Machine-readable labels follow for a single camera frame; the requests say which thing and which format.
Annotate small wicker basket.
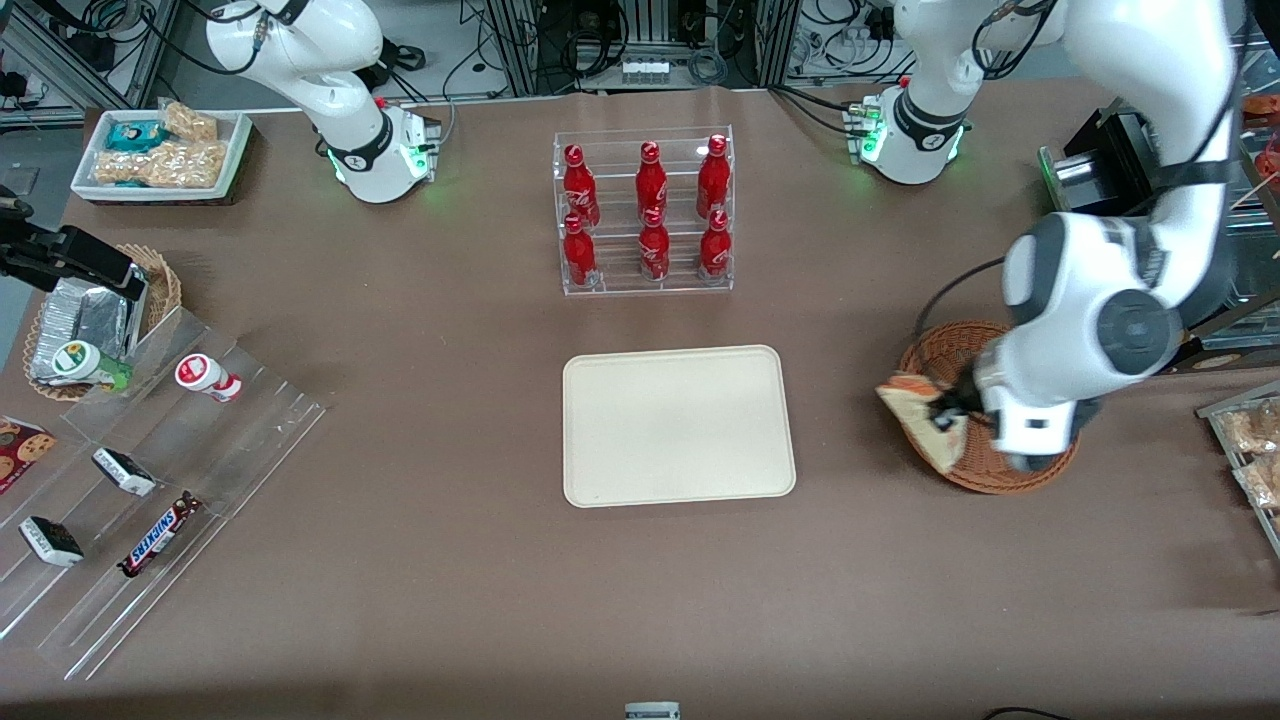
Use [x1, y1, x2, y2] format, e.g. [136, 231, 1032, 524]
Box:
[22, 243, 183, 402]

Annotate beige plastic tray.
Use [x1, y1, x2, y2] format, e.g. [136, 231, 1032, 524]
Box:
[562, 344, 798, 509]

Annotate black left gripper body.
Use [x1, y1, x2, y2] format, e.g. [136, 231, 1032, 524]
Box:
[958, 368, 993, 427]

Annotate green label yoghurt bottle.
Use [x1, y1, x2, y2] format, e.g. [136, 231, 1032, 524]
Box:
[52, 340, 133, 391]

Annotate large peanut cracker packet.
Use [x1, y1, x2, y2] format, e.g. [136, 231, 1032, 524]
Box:
[94, 140, 229, 189]

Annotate grey snack tray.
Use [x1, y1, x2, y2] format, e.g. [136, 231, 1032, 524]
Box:
[1197, 380, 1280, 559]

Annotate snickers chocolate bar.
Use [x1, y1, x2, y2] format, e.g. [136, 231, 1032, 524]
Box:
[118, 491, 203, 578]

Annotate clear bag of crackers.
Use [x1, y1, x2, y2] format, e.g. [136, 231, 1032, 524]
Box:
[1235, 455, 1280, 511]
[1222, 400, 1280, 456]

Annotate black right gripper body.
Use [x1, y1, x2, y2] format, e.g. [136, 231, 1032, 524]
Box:
[0, 235, 65, 289]

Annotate white rectangular snack tray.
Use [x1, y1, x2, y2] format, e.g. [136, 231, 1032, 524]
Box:
[70, 108, 254, 206]

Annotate black white snack bar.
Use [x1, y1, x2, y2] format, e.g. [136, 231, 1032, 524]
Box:
[92, 447, 157, 497]
[19, 516, 85, 568]

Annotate clear acrylic stepped display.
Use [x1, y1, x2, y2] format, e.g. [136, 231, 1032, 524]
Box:
[0, 305, 329, 682]

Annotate small rice cracker packet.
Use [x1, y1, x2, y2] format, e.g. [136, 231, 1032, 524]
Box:
[160, 100, 219, 143]

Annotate clear acrylic bottle rack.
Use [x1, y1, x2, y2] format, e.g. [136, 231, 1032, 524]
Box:
[552, 125, 735, 297]

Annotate aluminium profile frame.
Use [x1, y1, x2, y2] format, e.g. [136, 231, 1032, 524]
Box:
[0, 0, 181, 127]

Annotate red label yoghurt bottle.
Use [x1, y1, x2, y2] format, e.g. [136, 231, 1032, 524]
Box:
[175, 353, 243, 403]

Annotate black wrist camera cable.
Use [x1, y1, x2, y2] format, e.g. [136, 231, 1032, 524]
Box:
[912, 255, 1007, 337]

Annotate black box appliance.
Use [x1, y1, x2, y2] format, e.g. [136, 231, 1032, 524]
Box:
[1038, 100, 1280, 377]

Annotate chocolate chip cookie pack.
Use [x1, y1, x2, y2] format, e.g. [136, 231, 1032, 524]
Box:
[0, 417, 58, 494]

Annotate large round wicker basket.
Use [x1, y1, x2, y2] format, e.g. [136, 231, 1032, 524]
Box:
[897, 320, 1081, 496]

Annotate teal snack packet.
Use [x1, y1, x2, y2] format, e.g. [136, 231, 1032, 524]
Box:
[105, 120, 167, 153]

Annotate triangular sandwich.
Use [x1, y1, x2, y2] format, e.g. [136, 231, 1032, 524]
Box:
[876, 372, 969, 475]

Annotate aluminium frame rack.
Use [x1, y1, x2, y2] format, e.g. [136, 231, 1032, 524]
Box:
[487, 0, 801, 97]

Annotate red cola bottle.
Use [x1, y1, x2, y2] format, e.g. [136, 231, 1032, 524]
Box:
[639, 207, 671, 283]
[636, 141, 669, 221]
[562, 214, 599, 289]
[562, 144, 601, 229]
[696, 134, 731, 219]
[698, 210, 733, 281]

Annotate foil wrapped sandwich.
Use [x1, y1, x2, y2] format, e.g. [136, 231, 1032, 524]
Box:
[30, 277, 151, 386]

